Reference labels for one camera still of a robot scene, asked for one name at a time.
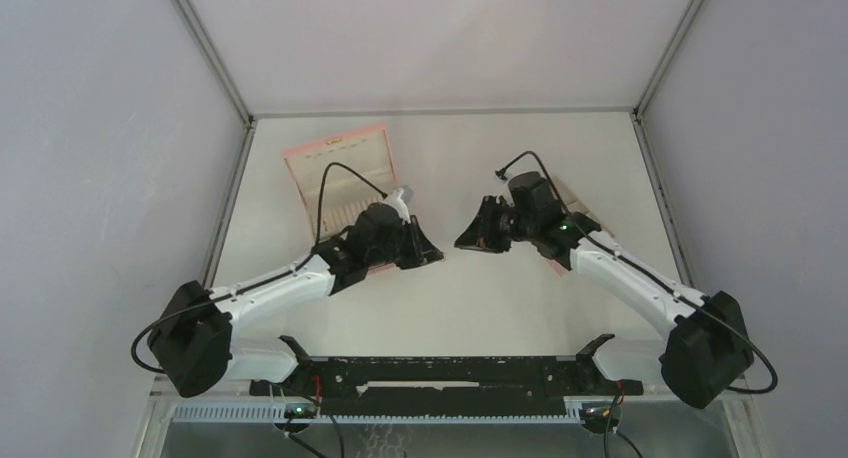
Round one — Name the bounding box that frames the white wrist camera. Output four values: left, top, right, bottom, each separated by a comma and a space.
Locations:
496, 172, 515, 202
381, 185, 413, 223

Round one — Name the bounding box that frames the black right camera cable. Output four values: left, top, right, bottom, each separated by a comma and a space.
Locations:
494, 150, 779, 397

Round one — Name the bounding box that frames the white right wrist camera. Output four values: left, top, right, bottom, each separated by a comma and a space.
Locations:
496, 172, 515, 202

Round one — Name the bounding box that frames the black camera cable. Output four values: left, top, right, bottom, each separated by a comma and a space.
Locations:
130, 162, 390, 377
494, 150, 779, 397

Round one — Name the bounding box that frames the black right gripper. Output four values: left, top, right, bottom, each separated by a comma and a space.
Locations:
455, 195, 538, 254

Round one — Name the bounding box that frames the pink jewelry box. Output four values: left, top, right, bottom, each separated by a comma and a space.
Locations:
283, 124, 404, 241

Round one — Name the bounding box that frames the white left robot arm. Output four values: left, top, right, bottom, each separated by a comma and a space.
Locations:
140, 203, 444, 398

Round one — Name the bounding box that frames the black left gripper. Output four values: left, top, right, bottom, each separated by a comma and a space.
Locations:
366, 215, 442, 270

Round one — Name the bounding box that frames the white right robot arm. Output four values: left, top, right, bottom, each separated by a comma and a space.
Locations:
454, 172, 755, 409

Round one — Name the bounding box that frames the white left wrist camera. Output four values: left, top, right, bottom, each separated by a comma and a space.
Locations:
381, 185, 413, 223

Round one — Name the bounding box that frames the black left camera cable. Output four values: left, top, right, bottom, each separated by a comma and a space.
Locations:
130, 162, 390, 377

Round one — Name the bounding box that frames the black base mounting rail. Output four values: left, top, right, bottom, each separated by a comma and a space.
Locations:
249, 335, 644, 419

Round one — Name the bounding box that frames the pink jewelry drawer tray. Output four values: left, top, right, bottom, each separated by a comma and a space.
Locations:
552, 175, 615, 236

